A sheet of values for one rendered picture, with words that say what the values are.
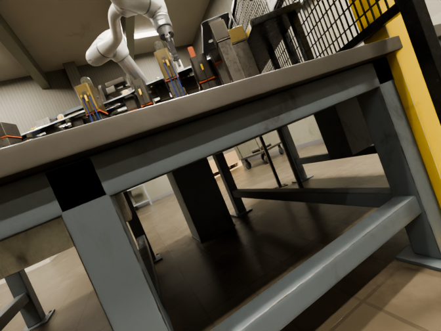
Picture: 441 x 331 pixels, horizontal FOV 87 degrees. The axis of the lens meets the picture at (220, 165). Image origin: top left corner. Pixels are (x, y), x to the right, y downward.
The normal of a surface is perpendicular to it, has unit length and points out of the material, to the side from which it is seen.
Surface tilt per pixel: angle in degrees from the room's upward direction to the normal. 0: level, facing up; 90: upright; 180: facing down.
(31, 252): 90
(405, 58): 90
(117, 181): 90
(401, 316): 0
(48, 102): 90
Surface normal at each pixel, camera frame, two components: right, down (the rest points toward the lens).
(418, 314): -0.38, -0.92
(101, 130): 0.36, -0.10
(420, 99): 0.06, 0.03
